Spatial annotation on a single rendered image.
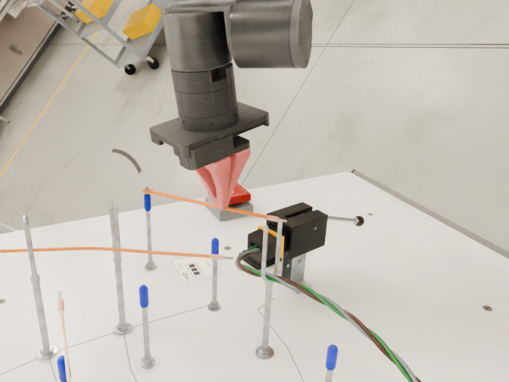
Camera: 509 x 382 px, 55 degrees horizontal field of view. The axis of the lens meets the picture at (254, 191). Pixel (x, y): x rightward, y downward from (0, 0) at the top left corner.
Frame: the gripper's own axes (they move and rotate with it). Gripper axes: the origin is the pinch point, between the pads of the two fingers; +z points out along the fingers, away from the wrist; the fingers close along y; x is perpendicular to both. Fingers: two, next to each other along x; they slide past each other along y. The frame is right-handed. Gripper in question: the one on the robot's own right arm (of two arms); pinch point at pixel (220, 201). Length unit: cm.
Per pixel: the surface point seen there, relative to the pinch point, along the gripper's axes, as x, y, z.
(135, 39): 382, 173, 67
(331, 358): -20.8, -5.3, 2.7
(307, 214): -4.5, 8.2, 3.6
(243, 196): 13.0, 12.1, 10.1
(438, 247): -9.8, 27.7, 15.9
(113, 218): 0.6, -11.4, -3.0
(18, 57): 777, 163, 139
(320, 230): -6.0, 8.7, 5.3
